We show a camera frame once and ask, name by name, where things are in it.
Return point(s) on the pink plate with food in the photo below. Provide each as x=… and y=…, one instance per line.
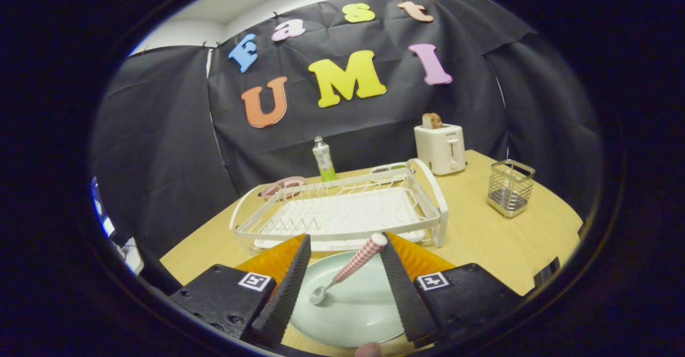
x=281, y=187

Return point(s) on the black backdrop cloth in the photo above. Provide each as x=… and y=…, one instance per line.
x=364, y=127

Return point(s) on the green label plastic bottle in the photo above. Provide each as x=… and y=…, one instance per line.
x=324, y=161

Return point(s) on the brown bread slice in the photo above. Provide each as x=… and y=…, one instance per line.
x=431, y=121

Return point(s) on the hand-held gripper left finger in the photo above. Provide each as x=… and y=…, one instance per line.
x=286, y=293

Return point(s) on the white divided snack tray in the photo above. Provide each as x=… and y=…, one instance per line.
x=382, y=169

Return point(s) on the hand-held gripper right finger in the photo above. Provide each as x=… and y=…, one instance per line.
x=404, y=298

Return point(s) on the cream white toaster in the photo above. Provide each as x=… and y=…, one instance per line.
x=441, y=151

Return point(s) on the mint green plate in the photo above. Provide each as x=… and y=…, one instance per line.
x=364, y=309

